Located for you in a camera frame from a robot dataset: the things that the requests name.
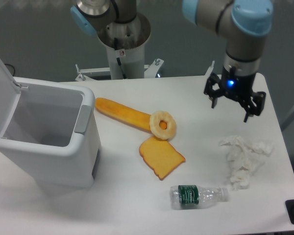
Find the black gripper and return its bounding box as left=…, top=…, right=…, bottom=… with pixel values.
left=204, top=68, right=266, bottom=122

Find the white trash can lid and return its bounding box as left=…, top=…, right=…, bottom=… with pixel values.
left=0, top=59, right=28, bottom=137

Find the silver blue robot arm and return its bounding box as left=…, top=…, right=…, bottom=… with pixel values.
left=70, top=0, right=273, bottom=117

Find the white trash can body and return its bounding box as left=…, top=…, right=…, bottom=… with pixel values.
left=0, top=77, right=101, bottom=188

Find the crumpled white tissue paper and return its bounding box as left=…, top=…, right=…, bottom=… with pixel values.
left=219, top=135, right=274, bottom=191

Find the orange toast slice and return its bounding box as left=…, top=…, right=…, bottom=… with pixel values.
left=139, top=137, right=186, bottom=180

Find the long orange bread loaf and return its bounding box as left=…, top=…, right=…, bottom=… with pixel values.
left=95, top=97, right=151, bottom=132

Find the clear bottle green label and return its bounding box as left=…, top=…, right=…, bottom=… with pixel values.
left=170, top=185, right=229, bottom=210

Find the pale yellow donut ring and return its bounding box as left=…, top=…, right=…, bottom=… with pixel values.
left=149, top=110, right=177, bottom=141

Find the white metal mounting frame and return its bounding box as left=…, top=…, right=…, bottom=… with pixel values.
left=74, top=58, right=216, bottom=82

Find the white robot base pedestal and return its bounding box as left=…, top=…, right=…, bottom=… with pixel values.
left=98, top=13, right=151, bottom=80

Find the black cable on pedestal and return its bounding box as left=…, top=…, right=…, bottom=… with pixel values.
left=114, top=37, right=127, bottom=80

